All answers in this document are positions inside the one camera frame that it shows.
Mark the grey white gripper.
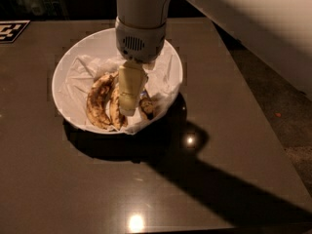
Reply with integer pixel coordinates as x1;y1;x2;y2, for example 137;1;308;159
115;19;166;116

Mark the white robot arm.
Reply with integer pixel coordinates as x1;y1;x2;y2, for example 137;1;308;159
115;0;312;97

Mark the middle spotted banana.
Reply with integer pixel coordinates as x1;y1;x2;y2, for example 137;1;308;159
109;85;128;131

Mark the white round bowl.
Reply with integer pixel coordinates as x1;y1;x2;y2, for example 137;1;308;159
51;27;184;136

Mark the white paper towel liner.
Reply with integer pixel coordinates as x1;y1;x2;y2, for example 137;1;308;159
58;39;181;136

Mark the black white fiducial marker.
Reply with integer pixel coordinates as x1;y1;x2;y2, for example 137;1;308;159
0;20;29;44

